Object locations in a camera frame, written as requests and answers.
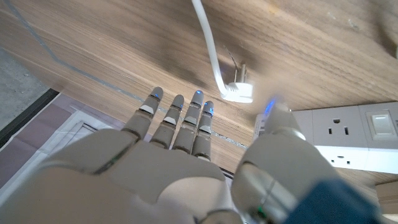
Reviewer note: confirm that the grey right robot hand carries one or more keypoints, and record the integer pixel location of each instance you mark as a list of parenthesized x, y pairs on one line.
[(140, 183)]

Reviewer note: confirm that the white power plug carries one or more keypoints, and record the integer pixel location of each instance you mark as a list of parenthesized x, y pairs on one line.
[(241, 91)]

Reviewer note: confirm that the white power strip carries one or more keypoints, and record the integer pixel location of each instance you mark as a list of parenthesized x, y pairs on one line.
[(342, 130)]

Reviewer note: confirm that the beige box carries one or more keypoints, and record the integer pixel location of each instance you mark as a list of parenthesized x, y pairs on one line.
[(387, 196)]

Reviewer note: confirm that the black backdrop bottom bar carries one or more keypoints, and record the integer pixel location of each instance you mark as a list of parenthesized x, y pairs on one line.
[(28, 115)]

